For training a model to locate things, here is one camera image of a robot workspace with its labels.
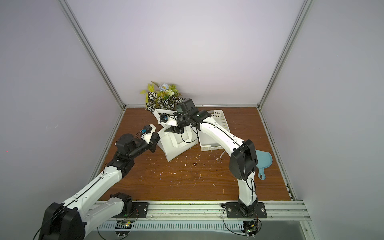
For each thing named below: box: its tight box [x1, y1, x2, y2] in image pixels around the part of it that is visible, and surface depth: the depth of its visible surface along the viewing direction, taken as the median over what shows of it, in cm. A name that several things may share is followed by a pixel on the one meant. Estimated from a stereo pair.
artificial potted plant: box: [140, 81, 186, 114], surface depth 94 cm
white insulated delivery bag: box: [153, 108, 199, 162], surface depth 81 cm
